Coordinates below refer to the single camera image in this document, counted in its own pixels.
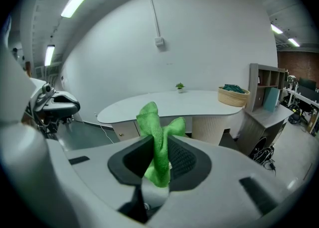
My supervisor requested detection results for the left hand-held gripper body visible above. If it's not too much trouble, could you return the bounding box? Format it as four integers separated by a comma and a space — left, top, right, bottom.
24, 77, 57, 114

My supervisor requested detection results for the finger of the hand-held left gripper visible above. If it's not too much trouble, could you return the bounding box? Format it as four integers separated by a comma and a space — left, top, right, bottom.
43, 91, 81, 119

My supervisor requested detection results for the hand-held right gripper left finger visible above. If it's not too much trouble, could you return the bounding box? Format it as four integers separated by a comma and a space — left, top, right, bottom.
65, 134, 155, 228

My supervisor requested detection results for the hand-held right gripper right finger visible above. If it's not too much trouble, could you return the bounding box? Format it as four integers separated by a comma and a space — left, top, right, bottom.
149, 136, 309, 228

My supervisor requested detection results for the green cloth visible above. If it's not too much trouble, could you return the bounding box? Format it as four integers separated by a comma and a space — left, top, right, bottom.
136, 101, 186, 188

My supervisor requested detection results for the white curved table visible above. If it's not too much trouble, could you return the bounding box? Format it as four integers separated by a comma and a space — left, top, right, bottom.
97, 90, 244, 147

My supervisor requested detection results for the grey wooden shelf cabinet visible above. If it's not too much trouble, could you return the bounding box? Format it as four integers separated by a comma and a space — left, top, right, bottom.
236, 63, 295, 157

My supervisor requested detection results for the tape roll with green inside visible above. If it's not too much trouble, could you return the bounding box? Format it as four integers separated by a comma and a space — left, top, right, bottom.
218, 84, 251, 108

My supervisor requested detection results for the dark green folded fabric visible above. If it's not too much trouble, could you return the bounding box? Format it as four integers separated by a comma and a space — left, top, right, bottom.
221, 84, 246, 94

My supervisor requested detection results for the long white cable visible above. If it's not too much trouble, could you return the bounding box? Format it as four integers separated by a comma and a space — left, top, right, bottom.
94, 114, 115, 144

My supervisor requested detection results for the tangle of black cables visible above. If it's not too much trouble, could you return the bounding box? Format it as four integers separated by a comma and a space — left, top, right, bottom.
249, 146, 277, 173

